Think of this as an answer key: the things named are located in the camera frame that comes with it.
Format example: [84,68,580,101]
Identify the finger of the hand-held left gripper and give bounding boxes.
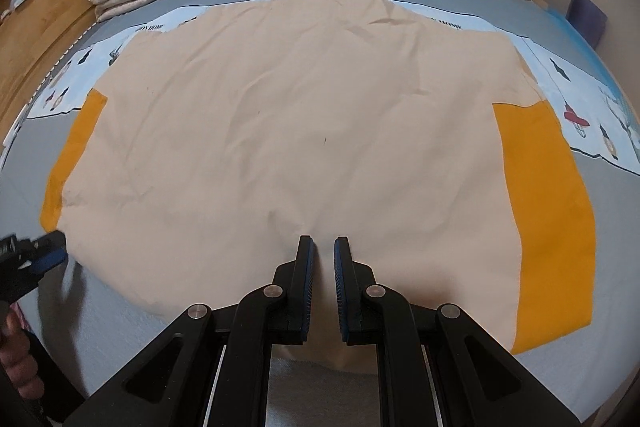
[27,251,69,274]
[27,230,67,254]

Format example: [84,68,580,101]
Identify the grey bed sheet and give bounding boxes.
[0,0,640,427]

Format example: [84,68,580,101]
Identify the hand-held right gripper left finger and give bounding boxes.
[62,234,317,427]

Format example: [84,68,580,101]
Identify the beige and orange garment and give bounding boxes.
[39,0,597,375]

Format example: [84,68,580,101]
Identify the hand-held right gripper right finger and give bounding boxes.
[334,236,583,427]

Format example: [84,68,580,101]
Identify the light blue printed blanket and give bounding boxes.
[17,2,640,178]

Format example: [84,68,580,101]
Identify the person's left hand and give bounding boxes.
[0,306,45,400]

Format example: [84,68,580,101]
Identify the purple bin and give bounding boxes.
[566,0,609,50]

